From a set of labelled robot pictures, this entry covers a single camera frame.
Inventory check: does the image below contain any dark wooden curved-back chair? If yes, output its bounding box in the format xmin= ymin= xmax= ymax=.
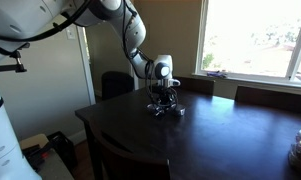
xmin=89 ymin=121 xmax=173 ymax=180

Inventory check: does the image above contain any black and red tool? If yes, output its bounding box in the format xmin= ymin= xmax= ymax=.
xmin=22 ymin=141 xmax=57 ymax=171

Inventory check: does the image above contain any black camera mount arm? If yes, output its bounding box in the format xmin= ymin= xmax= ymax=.
xmin=0 ymin=49 xmax=28 ymax=74

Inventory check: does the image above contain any white light switch plate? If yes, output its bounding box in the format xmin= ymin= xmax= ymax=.
xmin=65 ymin=28 xmax=76 ymax=41

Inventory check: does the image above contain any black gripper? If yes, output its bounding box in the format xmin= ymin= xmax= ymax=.
xmin=153 ymin=85 xmax=176 ymax=110

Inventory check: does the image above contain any black external camera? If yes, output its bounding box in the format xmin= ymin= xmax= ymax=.
xmin=9 ymin=41 xmax=31 ymax=52

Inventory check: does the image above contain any tan cardboard box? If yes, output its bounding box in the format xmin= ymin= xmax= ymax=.
xmin=19 ymin=133 xmax=50 ymax=150

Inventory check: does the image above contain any white door frame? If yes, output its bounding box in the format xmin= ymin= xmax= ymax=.
xmin=75 ymin=24 xmax=140 ymax=106

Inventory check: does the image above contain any black rounded bin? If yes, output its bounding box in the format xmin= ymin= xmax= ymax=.
xmin=101 ymin=70 xmax=135 ymax=101

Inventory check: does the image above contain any wrist-mounted camera box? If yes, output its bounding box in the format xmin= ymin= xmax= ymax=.
xmin=164 ymin=78 xmax=182 ymax=88

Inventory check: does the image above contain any dark wooden straight-back chair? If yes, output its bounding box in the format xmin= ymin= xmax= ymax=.
xmin=175 ymin=76 xmax=216 ymax=97
xmin=234 ymin=85 xmax=301 ymax=116

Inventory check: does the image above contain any black plastic crate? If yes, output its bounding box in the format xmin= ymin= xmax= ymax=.
xmin=46 ymin=130 xmax=78 ymax=171

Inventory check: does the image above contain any white framed window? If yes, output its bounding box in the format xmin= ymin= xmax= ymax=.
xmin=193 ymin=0 xmax=301 ymax=88

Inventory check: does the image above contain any medium steel measuring cup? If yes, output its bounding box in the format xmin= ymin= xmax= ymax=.
xmin=145 ymin=103 xmax=159 ymax=113

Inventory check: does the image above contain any clear plastic food bag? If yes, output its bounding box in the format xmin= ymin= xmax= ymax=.
xmin=288 ymin=121 xmax=301 ymax=174

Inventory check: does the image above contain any grey cart top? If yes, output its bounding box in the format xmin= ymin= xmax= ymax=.
xmin=36 ymin=149 xmax=75 ymax=180

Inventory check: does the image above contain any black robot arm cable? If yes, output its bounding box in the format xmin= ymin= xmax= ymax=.
xmin=0 ymin=0 xmax=179 ymax=113

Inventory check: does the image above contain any blue item on sill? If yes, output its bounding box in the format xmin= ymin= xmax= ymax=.
xmin=206 ymin=70 xmax=228 ymax=80

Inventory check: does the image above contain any small steel measuring cup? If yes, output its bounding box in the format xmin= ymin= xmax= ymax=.
xmin=153 ymin=108 xmax=167 ymax=118

